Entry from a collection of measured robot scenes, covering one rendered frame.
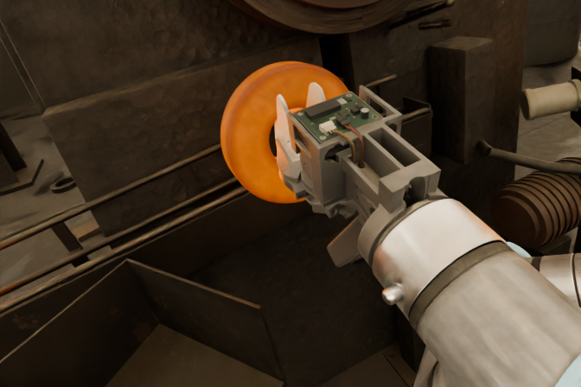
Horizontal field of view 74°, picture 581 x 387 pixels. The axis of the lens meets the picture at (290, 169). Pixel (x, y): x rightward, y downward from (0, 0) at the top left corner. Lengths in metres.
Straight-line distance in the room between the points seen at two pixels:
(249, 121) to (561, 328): 0.29
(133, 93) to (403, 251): 0.49
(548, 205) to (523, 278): 0.61
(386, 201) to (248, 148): 0.19
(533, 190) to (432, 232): 0.62
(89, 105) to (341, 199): 0.44
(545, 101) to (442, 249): 0.64
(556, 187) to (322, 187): 0.64
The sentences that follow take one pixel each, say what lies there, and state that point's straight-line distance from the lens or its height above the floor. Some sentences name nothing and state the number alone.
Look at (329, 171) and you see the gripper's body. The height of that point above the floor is 0.85.
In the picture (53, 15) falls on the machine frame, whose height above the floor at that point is 0.99.
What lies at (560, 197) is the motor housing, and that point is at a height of 0.52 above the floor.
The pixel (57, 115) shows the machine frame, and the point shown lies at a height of 0.87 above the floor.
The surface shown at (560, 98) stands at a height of 0.68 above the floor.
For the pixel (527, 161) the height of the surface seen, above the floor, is 0.58.
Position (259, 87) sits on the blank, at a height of 0.89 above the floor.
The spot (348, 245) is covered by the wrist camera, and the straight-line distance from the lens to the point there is 0.34.
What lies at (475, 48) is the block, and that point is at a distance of 0.78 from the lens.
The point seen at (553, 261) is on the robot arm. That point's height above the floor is 0.74.
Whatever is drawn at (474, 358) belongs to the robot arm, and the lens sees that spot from 0.22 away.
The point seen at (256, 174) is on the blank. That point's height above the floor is 0.80.
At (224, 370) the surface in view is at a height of 0.61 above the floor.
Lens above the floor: 0.99
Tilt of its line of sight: 27 degrees down
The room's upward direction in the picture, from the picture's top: 13 degrees counter-clockwise
